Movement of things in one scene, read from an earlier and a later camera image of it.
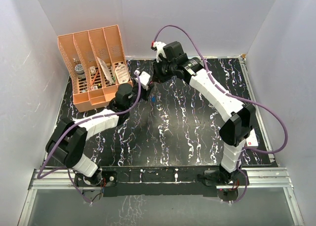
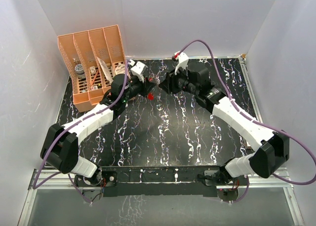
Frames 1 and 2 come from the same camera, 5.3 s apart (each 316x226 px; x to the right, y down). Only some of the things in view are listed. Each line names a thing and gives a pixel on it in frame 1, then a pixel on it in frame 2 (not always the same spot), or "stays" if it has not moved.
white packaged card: x=106 y=71 stays
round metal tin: x=79 y=70 stays
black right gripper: x=158 y=77 to x=169 y=84
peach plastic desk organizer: x=96 y=59 stays
